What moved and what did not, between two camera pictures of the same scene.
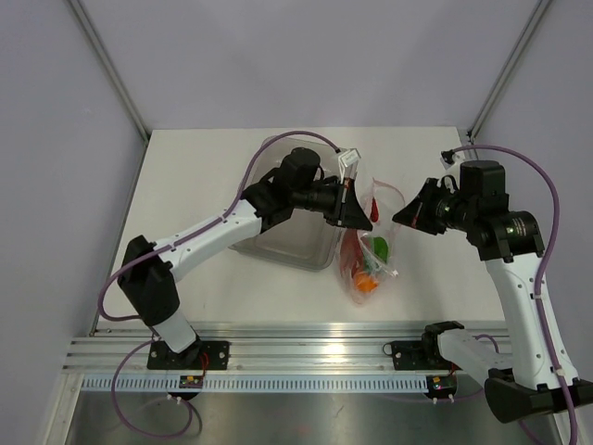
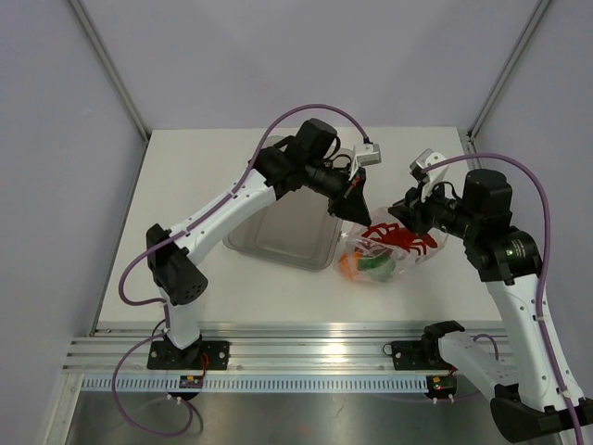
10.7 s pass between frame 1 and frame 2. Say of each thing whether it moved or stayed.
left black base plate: stayed
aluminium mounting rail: stayed
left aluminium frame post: stayed
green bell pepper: moved
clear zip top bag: moved
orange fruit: moved
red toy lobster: moved
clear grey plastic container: stayed
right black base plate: stayed
